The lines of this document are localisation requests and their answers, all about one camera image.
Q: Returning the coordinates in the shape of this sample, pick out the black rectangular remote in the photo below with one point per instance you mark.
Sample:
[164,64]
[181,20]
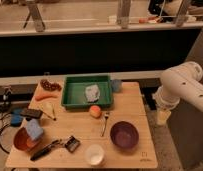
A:
[31,113]

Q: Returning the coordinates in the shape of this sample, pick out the crumpled white cloth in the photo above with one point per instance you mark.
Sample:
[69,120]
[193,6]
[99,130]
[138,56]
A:
[92,93]

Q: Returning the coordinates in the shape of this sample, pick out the peach fruit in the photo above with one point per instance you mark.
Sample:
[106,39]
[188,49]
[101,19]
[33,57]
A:
[95,111]

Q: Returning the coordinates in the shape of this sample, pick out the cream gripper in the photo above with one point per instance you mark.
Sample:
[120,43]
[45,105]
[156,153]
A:
[162,116]

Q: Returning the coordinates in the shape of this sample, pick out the bunch of red grapes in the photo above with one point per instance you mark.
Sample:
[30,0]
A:
[46,85]

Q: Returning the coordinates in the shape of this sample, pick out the black handled brush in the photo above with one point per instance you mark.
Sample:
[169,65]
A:
[70,144]

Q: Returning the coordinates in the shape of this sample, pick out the metal fork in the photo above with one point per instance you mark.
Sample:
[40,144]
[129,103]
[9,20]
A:
[106,116]

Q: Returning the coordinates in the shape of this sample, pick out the purple bowl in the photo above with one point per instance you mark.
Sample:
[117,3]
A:
[124,135]

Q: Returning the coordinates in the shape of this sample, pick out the green plastic tray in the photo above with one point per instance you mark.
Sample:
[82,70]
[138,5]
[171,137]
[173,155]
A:
[84,91]

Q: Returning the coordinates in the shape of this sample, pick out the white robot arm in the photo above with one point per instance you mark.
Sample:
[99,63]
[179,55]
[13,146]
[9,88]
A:
[178,82]

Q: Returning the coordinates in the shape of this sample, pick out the orange carrot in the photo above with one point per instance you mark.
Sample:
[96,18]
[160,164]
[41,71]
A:
[43,96]

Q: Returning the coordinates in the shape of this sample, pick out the orange bowl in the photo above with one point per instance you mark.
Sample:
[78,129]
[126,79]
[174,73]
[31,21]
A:
[23,142]

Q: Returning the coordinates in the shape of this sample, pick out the blue sponge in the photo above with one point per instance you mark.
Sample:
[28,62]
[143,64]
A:
[34,130]

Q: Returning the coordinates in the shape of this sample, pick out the white paper cup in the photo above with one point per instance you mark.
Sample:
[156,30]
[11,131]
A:
[94,155]

